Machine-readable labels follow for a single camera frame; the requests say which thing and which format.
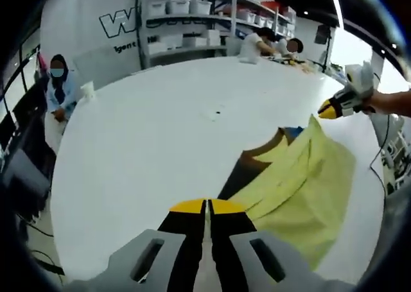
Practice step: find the yellow and grey garment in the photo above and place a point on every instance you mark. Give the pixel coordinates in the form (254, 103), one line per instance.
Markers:
(298, 192)

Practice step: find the grey metal shelf rack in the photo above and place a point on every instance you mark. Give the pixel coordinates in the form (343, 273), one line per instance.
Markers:
(192, 17)

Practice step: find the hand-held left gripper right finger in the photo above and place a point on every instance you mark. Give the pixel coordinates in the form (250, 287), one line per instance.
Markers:
(228, 234)

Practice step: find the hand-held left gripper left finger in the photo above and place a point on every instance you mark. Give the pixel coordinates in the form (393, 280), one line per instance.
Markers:
(183, 234)

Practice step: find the pink hanging garment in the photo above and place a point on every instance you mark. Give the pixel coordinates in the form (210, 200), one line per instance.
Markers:
(40, 64)

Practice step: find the blue template mat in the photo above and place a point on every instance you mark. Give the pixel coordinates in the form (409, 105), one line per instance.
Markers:
(293, 133)

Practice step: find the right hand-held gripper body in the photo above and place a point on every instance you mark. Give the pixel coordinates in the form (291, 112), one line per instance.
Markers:
(361, 80)

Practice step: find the black tripod stand with screen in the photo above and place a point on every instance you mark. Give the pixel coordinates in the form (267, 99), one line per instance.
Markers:
(322, 33)

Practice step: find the row of white storage boxes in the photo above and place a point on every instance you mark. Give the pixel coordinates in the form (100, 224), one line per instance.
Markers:
(180, 6)

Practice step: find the white crumpled tissue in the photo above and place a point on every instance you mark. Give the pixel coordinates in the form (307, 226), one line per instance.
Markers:
(248, 60)

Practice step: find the person's right hand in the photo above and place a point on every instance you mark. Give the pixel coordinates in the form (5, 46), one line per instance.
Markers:
(375, 102)

